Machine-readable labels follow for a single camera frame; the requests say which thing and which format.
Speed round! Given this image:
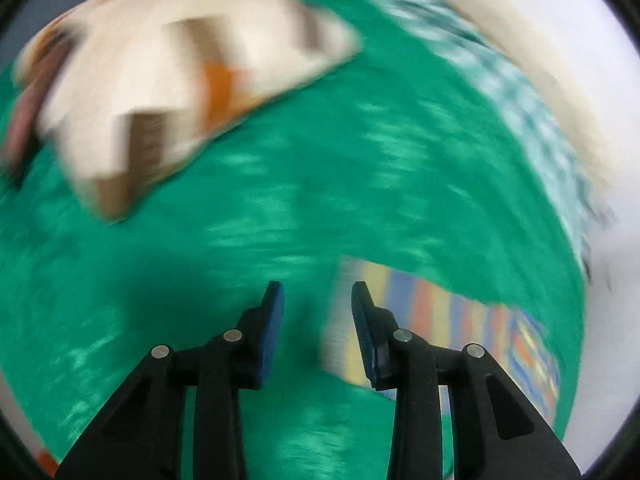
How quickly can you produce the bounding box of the teal checkered cloth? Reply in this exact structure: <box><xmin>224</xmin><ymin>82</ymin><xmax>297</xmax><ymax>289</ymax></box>
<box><xmin>385</xmin><ymin>0</ymin><xmax>608</xmax><ymax>281</ymax></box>

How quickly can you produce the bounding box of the dark pink cloth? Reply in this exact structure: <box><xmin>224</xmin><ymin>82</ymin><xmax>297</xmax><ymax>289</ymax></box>
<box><xmin>0</xmin><ymin>30</ymin><xmax>71</xmax><ymax>186</ymax></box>

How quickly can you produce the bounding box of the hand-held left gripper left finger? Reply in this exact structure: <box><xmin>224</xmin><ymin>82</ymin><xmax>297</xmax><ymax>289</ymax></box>
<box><xmin>54</xmin><ymin>280</ymin><xmax>285</xmax><ymax>480</ymax></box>

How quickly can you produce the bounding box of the cream brown patterned cloth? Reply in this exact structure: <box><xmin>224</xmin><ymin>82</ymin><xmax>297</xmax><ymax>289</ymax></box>
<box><xmin>12</xmin><ymin>0</ymin><xmax>363</xmax><ymax>223</ymax></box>

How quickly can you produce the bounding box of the striped knit sweater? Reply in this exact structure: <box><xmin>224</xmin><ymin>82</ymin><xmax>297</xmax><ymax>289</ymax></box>
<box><xmin>317</xmin><ymin>256</ymin><xmax>561</xmax><ymax>426</ymax></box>

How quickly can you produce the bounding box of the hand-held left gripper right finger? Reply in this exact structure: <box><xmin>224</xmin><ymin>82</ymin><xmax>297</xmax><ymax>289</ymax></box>
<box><xmin>351</xmin><ymin>281</ymin><xmax>583</xmax><ymax>480</ymax></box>

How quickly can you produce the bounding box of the green floral bedspread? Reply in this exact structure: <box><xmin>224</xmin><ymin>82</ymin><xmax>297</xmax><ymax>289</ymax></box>
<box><xmin>0</xmin><ymin>0</ymin><xmax>593</xmax><ymax>480</ymax></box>

